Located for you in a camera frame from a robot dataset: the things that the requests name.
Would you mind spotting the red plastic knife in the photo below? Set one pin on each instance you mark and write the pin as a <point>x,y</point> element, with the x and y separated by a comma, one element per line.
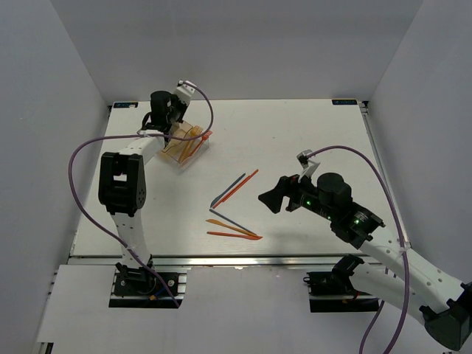
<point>242,236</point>

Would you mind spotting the red plastic fork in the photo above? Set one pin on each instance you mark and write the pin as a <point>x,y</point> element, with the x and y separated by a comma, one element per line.
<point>202,141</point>

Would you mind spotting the aluminium table rail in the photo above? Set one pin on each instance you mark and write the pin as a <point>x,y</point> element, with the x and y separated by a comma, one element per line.
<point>301,260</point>

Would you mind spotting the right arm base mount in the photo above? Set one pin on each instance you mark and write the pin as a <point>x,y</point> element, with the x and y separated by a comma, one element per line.
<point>332,291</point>

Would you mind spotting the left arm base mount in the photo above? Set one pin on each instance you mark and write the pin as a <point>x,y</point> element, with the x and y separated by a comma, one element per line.
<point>138,288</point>

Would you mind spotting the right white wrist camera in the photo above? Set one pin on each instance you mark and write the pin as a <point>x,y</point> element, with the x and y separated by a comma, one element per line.
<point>309,166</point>

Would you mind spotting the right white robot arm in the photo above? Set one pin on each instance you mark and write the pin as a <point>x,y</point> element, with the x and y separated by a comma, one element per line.
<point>439,301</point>

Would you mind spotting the red plastic chopstick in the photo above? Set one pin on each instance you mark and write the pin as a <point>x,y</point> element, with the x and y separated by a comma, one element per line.
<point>236,188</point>

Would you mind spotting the orange plastic knife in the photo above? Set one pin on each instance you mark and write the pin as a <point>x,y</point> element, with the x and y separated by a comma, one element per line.
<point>237,229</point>

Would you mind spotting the clear container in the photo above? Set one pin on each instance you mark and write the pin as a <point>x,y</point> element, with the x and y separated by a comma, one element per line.
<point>196,141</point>

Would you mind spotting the orange plastic fork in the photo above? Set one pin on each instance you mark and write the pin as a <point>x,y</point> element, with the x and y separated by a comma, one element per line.
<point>194,131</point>

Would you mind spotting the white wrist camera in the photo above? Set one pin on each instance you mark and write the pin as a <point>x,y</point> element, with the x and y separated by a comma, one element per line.
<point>309,166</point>
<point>184,92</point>

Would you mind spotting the blue corner sticker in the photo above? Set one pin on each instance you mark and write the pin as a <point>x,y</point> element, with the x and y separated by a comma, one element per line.
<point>344,102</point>
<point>118,105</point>

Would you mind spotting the left blue corner sticker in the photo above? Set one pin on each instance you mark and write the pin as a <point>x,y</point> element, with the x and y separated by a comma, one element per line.
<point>118,105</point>

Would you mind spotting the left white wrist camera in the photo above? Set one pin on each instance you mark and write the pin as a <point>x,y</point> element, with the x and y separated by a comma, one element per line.
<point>184,92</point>

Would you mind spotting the blue plastic knife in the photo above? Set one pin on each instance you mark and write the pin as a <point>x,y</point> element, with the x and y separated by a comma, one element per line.
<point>233,184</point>

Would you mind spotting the right blue corner sticker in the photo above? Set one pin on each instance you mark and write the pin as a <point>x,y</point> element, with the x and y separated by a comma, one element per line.
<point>344,102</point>

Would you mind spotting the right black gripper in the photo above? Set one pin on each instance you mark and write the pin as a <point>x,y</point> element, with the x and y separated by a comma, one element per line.
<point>286,187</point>

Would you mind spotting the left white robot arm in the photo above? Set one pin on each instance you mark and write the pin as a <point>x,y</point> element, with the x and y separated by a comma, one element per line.
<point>122,187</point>

